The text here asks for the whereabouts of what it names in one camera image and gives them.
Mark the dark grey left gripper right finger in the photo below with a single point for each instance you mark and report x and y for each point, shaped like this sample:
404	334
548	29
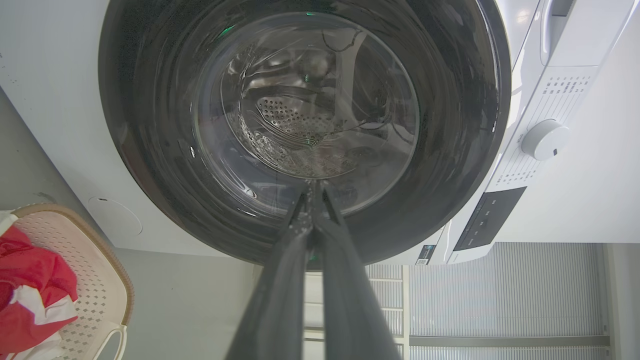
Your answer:
350	305

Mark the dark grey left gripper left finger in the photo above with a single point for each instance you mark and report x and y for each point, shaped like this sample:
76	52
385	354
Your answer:
280	300

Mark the cream perforated laundry basket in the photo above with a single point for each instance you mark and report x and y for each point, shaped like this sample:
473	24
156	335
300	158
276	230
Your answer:
95	280

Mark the white ribbed cabinet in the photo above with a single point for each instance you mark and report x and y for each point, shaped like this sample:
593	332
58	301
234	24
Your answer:
500	300

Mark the black washing machine display panel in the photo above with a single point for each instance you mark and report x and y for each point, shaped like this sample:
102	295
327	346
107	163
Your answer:
490	218

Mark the black round washing machine door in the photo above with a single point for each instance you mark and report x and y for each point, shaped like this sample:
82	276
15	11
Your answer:
305	120

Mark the white washing machine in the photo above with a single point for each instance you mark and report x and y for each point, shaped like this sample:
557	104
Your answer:
550	165

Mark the red and white garment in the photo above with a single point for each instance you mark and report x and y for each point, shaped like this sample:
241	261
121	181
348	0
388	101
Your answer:
30	290

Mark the white round control dial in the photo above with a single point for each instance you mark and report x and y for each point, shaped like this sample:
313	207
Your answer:
545	139

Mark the white detergent drawer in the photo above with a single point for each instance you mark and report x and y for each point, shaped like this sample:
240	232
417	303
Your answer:
575	30

